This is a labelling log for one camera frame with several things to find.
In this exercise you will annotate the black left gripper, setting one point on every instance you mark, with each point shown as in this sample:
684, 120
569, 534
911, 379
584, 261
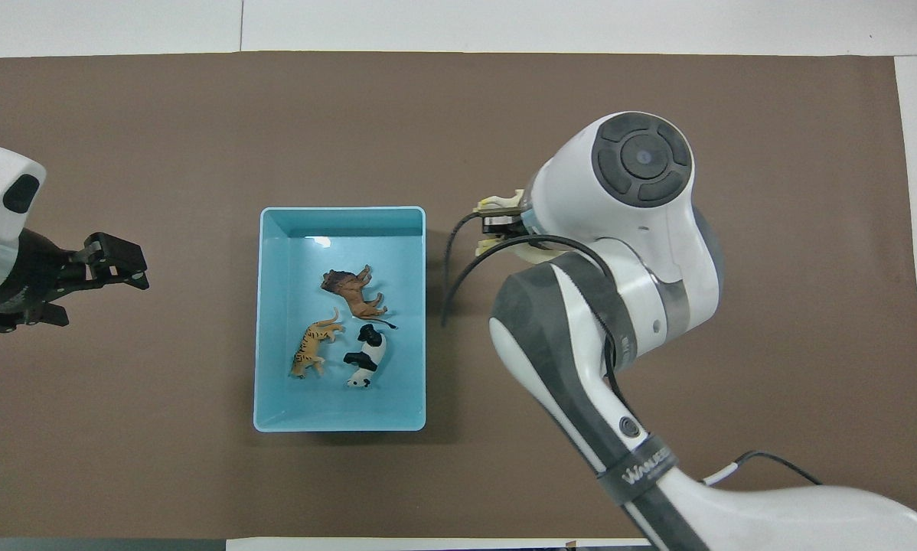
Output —
41, 272

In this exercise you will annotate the brown lion toy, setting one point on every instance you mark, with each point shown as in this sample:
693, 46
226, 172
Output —
355, 295

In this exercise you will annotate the black white panda toy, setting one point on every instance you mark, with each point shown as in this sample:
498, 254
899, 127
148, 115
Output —
368, 353

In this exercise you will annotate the orange striped tiger toy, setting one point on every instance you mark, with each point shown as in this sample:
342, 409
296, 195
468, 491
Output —
311, 348

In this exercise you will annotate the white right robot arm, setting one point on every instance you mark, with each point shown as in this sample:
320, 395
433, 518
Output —
642, 252

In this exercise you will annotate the light blue storage box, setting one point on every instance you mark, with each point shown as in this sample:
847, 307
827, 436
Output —
344, 398

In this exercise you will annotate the brown table mat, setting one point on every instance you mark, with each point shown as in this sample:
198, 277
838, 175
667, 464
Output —
198, 115

